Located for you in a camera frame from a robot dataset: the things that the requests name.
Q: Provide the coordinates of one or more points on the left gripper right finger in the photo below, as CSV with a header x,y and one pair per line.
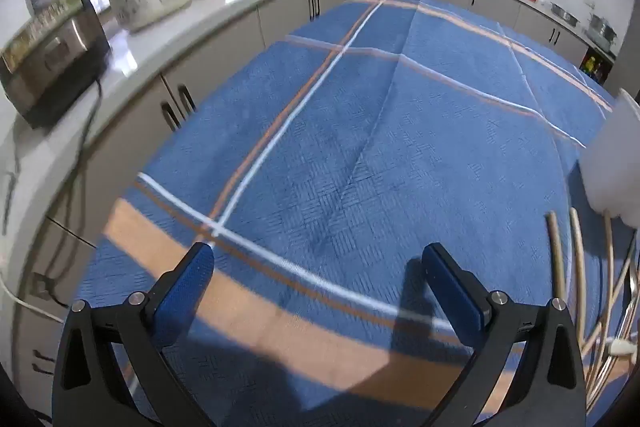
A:
x,y
548,387

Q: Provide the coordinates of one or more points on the silver toaster oven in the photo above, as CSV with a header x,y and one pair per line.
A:
x,y
58,55

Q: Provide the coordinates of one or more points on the light bamboo chopstick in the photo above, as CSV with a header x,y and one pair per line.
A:
x,y
558,274
581,279

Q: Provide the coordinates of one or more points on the white two-compartment utensil holder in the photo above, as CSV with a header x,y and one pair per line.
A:
x,y
610,165

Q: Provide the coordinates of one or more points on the bamboo chopstick long diagonal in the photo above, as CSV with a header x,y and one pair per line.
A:
x,y
605,318

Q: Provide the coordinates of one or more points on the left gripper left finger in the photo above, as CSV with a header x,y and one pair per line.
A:
x,y
89,388

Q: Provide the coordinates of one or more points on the blue plaid tablecloth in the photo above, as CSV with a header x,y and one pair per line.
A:
x,y
320,171

